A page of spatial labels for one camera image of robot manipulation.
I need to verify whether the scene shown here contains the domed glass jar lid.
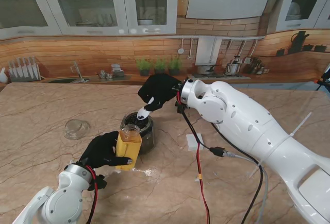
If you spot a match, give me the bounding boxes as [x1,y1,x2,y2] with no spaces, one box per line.
[63,119,91,140]

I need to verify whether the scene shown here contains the yellow coffee jar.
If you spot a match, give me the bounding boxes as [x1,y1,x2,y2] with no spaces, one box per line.
[114,125,143,171]

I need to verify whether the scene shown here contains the white cable tie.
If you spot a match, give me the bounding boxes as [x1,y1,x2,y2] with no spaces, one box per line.
[289,112,313,139]

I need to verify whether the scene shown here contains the black tripod with orange clip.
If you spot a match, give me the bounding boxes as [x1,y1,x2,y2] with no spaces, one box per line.
[315,63,330,91]

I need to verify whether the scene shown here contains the red black left wrist cable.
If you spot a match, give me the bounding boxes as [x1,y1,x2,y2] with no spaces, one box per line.
[85,166,100,224]

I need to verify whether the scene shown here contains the red black right wrist cable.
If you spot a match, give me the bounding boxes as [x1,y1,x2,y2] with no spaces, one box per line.
[176,92,270,224]

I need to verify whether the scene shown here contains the printed kitchen backdrop banner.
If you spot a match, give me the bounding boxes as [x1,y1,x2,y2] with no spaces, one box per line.
[0,0,330,91]

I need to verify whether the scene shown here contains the white plastic spoon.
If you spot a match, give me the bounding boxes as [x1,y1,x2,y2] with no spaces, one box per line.
[137,96,155,120]

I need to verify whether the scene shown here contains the white square jar lid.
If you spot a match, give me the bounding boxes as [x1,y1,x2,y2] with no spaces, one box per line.
[186,133,205,152]

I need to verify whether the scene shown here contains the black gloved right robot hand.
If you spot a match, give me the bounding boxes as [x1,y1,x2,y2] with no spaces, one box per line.
[137,73,185,113]

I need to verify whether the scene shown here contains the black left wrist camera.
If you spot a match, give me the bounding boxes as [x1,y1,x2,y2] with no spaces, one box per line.
[87,174,108,192]

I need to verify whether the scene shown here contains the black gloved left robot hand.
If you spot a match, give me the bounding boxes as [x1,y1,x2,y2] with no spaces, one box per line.
[79,131,134,170]

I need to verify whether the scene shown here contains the glass jar with coffee beans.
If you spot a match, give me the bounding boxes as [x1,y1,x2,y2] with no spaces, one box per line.
[120,111,156,156]

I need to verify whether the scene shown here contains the red black wrist cable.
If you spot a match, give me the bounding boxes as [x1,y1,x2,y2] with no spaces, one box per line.
[176,92,270,224]
[85,166,100,224]

